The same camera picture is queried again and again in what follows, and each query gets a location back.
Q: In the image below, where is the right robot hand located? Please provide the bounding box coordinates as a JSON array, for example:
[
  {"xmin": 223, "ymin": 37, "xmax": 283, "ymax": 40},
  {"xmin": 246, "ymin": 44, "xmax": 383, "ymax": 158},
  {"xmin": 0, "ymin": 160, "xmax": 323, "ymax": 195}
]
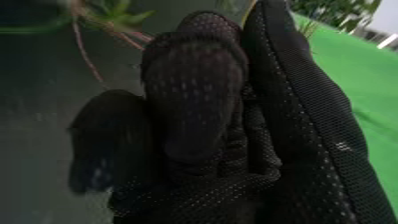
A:
[{"xmin": 65, "ymin": 0, "xmax": 398, "ymax": 224}]

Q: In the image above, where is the green sprig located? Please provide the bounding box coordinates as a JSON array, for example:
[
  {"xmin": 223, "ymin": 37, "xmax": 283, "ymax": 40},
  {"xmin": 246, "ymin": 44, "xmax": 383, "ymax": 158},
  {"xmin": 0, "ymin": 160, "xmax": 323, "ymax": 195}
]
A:
[{"xmin": 63, "ymin": 0, "xmax": 157, "ymax": 91}]

